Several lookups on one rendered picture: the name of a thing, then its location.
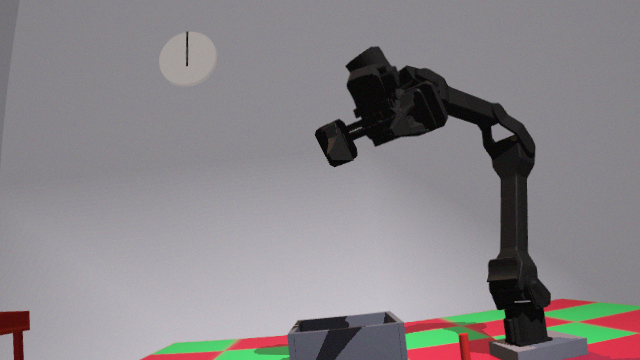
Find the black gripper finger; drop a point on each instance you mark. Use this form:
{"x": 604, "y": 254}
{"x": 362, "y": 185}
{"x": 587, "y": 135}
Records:
{"x": 408, "y": 124}
{"x": 337, "y": 150}

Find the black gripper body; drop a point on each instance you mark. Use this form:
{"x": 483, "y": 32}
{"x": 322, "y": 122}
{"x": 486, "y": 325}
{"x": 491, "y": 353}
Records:
{"x": 377, "y": 119}

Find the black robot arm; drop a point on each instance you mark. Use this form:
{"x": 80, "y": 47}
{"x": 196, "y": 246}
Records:
{"x": 512, "y": 276}

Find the dark red peg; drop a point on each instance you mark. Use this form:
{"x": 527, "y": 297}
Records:
{"x": 464, "y": 346}

